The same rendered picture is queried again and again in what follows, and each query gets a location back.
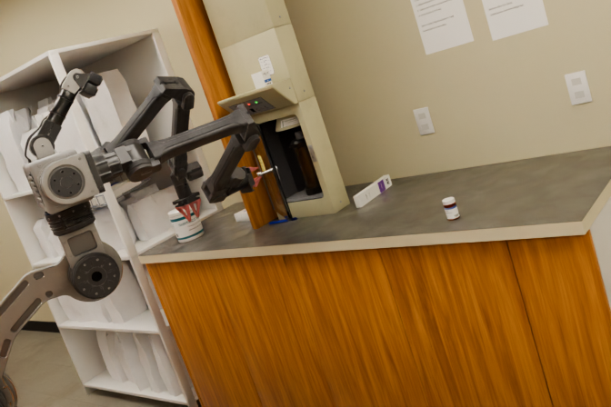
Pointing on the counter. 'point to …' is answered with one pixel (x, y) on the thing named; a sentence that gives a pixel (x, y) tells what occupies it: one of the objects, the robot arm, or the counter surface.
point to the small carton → (262, 79)
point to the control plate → (255, 105)
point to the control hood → (275, 92)
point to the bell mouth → (286, 123)
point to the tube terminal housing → (233, 56)
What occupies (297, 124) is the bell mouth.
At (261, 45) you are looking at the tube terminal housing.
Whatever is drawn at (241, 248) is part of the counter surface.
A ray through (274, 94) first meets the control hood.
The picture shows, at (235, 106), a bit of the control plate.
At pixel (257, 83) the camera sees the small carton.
